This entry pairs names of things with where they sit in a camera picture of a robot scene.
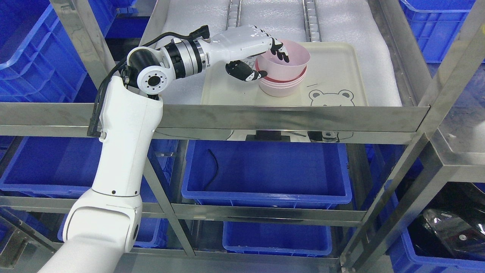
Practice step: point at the stacked pink bowls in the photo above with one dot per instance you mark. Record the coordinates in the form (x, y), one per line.
(282, 86)

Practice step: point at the blue bin bottom centre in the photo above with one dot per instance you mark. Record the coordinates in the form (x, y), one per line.
(277, 239)

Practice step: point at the stainless steel shelf rack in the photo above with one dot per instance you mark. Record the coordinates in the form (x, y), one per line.
(423, 169)

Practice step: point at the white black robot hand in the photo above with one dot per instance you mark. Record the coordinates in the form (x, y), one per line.
(234, 45)

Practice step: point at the blue bin under tray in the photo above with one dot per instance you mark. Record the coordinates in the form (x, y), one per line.
(293, 175)

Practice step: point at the pink ikea bowl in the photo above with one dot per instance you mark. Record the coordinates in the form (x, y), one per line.
(298, 56)

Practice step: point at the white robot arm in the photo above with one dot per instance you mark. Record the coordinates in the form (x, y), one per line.
(104, 222)

